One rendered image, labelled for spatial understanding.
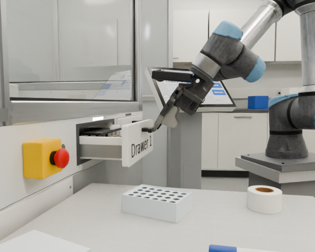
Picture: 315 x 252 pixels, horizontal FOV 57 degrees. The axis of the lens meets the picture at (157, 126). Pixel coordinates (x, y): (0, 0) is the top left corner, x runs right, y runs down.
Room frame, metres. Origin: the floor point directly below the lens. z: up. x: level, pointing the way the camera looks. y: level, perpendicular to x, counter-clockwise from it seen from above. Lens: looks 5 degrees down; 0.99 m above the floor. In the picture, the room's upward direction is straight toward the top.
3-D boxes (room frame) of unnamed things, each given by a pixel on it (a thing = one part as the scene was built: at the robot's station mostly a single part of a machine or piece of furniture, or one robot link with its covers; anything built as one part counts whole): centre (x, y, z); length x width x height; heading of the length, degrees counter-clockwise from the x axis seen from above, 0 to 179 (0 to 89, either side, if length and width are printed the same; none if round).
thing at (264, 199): (0.61, -0.23, 0.78); 0.07 x 0.07 x 0.04
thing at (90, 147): (0.93, 0.26, 0.86); 0.40 x 0.26 x 0.06; 78
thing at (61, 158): (0.58, 0.20, 0.88); 0.04 x 0.03 x 0.04; 168
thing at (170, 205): (0.60, 0.00, 0.78); 0.12 x 0.08 x 0.04; 63
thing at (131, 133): (0.89, 0.05, 0.87); 0.29 x 0.02 x 0.11; 168
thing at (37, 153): (0.59, 0.23, 0.88); 0.07 x 0.05 x 0.07; 168
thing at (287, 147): (1.11, -0.49, 0.83); 0.15 x 0.15 x 0.10
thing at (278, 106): (1.11, -0.49, 0.95); 0.13 x 0.12 x 0.14; 25
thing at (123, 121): (1.22, 0.11, 0.87); 0.29 x 0.02 x 0.11; 168
